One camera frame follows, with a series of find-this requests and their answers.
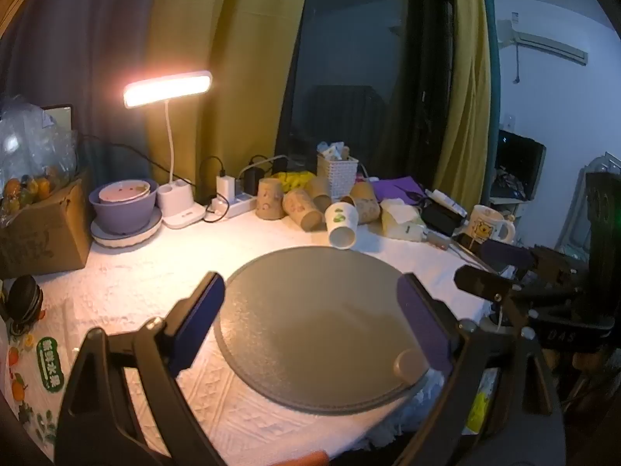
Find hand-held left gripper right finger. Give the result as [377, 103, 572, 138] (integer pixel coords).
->
[394, 273, 568, 466]

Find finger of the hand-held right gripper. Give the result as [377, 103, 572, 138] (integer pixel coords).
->
[478, 239, 537, 275]
[453, 265, 527, 333]

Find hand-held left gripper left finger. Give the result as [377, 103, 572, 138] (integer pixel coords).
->
[56, 272, 227, 466]

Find white paper cup green print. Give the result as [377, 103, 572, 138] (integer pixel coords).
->
[324, 202, 359, 249]

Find brown paper cup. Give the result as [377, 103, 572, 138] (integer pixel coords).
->
[255, 177, 286, 220]
[283, 188, 324, 231]
[341, 182, 382, 225]
[310, 177, 333, 213]

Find white cartoon mug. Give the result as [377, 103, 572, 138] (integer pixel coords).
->
[465, 205, 516, 245]

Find white textured tablecloth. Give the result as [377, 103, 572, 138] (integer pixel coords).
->
[0, 204, 492, 463]

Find black box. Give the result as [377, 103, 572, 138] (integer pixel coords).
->
[420, 202, 465, 236]

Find white tube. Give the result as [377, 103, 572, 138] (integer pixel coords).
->
[431, 189, 467, 213]

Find yellow packet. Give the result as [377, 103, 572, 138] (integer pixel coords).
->
[465, 368, 501, 436]

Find black monitor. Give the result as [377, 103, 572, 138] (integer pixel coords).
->
[498, 129, 547, 201]

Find yellow tissue pack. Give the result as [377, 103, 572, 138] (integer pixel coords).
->
[381, 198, 427, 242]

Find white plate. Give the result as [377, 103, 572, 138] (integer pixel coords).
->
[90, 208, 164, 250]

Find round grey mat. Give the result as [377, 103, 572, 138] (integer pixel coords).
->
[213, 246, 459, 416]

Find white power strip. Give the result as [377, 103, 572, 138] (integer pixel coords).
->
[206, 193, 258, 219]

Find purple cloth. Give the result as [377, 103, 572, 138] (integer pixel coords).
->
[371, 177, 428, 207]

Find purple bowl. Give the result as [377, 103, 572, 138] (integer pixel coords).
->
[88, 178, 159, 235]

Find pink bowl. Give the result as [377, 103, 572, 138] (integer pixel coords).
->
[99, 180, 151, 204]

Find black charger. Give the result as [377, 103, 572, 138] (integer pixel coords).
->
[243, 167, 268, 195]

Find printed plastic bag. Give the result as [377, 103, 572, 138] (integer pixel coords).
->
[0, 296, 79, 450]

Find white woven basket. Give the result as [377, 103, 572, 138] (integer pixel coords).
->
[317, 153, 360, 198]

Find yellow cloth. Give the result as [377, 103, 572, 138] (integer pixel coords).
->
[271, 171, 317, 193]

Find cardboard box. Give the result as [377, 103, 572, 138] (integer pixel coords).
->
[0, 171, 94, 280]

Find black headphones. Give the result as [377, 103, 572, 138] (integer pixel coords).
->
[0, 275, 44, 337]

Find yellow curtain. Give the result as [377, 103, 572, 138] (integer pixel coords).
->
[144, 0, 315, 201]
[433, 0, 494, 201]

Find white air conditioner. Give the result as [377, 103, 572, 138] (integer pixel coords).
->
[497, 18, 589, 65]

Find clear plastic bag of oranges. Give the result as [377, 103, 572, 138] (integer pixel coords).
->
[0, 94, 81, 229]

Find white desk lamp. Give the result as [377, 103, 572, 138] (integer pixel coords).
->
[123, 70, 213, 228]

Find grey curtain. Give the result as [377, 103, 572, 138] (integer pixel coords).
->
[0, 0, 167, 190]

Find black cable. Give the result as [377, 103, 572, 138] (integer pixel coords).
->
[76, 133, 197, 188]

